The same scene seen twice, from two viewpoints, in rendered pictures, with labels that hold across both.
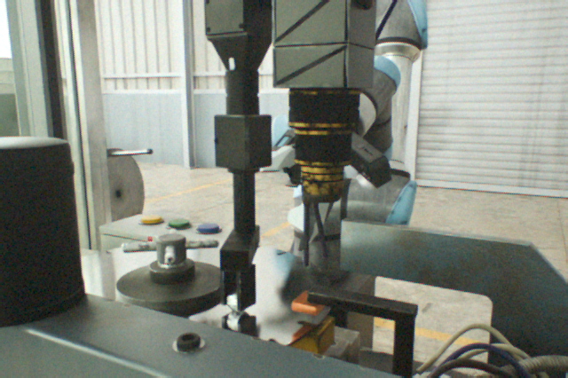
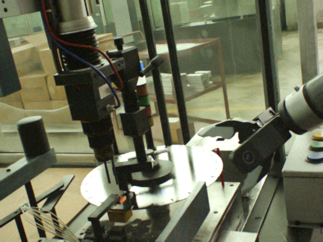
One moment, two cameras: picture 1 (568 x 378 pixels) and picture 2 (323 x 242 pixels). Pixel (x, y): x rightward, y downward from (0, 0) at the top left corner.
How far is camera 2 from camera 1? 0.99 m
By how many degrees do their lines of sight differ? 86
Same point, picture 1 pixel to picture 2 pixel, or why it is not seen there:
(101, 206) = not seen: hidden behind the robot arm
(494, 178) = not seen: outside the picture
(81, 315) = (27, 159)
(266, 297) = (140, 193)
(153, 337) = (13, 167)
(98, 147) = (310, 75)
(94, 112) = (307, 51)
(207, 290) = (137, 178)
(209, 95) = not seen: outside the picture
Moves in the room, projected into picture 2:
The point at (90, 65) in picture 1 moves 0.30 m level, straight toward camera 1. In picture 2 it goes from (305, 19) to (209, 42)
